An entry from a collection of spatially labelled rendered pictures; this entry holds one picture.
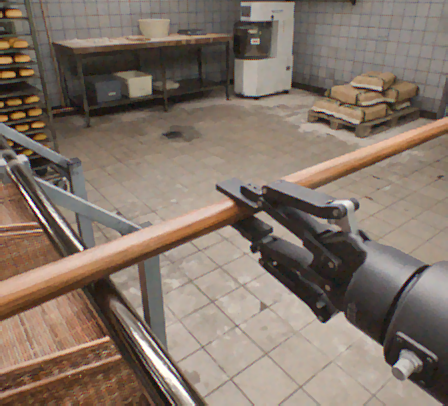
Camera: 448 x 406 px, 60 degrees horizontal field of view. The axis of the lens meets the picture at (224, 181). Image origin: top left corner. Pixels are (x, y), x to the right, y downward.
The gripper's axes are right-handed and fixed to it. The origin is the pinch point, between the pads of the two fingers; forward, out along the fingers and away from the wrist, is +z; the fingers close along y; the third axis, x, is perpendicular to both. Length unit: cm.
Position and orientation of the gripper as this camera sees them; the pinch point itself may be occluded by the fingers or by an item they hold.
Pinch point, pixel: (243, 207)
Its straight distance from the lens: 45.0
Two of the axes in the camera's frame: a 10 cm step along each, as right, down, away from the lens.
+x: 7.9, -2.7, 5.6
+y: 0.0, 9.0, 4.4
